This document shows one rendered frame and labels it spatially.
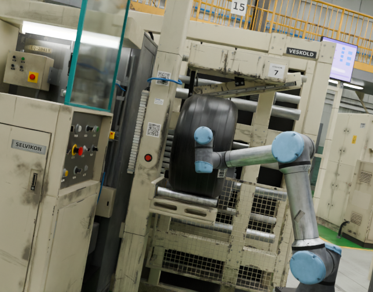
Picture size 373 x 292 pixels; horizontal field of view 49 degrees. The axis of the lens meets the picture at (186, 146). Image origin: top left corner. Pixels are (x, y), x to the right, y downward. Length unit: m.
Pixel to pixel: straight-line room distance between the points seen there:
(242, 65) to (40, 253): 1.54
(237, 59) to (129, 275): 1.42
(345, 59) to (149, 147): 4.60
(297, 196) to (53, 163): 0.95
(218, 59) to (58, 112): 1.17
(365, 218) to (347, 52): 2.44
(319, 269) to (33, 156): 1.16
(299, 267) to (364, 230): 5.25
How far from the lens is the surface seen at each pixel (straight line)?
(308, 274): 1.52
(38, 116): 1.77
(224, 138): 2.09
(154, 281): 3.08
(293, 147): 1.51
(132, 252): 2.44
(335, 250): 1.65
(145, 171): 2.34
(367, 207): 6.73
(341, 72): 6.46
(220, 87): 2.69
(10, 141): 1.82
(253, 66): 2.56
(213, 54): 2.58
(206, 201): 2.23
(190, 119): 2.11
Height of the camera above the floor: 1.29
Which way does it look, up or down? 3 degrees down
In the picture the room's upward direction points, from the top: 11 degrees clockwise
